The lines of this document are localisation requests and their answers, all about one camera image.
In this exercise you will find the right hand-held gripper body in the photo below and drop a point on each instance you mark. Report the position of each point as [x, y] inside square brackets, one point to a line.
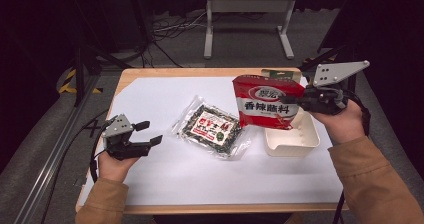
[328, 99]

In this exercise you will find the white paper sheet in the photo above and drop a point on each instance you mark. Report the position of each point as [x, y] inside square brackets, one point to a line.
[186, 177]

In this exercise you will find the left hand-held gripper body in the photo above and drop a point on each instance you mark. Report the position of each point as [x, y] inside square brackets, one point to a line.
[116, 128]

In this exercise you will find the wooden table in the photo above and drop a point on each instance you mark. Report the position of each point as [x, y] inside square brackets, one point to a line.
[206, 72]

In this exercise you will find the cream divided lunch box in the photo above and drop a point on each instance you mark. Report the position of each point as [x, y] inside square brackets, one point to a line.
[293, 142]

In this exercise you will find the person's right hand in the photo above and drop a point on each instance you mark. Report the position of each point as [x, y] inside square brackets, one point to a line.
[346, 124]

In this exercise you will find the yellow black hazard tape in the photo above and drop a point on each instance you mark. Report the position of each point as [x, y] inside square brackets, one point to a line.
[68, 79]

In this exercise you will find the red seasoning packet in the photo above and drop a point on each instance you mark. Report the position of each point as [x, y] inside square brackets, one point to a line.
[266, 107]

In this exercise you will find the beige packet with green label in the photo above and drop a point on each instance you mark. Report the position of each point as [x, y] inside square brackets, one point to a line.
[281, 74]

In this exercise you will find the white metal stand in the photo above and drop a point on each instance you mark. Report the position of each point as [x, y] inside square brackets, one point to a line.
[248, 4]

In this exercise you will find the clear seaweed packet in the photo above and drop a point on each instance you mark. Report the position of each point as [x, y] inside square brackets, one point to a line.
[213, 129]

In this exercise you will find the person's left hand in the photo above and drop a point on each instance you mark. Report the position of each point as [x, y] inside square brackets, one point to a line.
[115, 169]

